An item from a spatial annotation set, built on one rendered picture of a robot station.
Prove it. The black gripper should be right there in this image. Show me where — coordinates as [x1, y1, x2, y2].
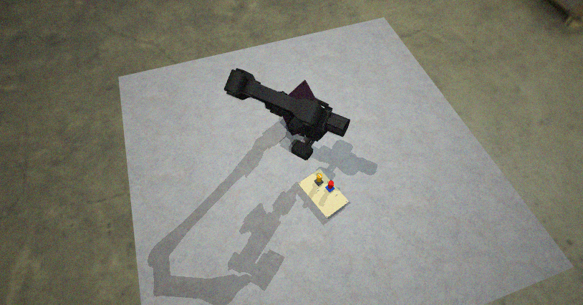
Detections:
[291, 125, 328, 160]

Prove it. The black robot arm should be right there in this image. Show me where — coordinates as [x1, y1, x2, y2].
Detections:
[224, 68, 350, 137]

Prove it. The beige circuit board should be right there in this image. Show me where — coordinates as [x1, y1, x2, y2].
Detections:
[298, 169, 349, 218]

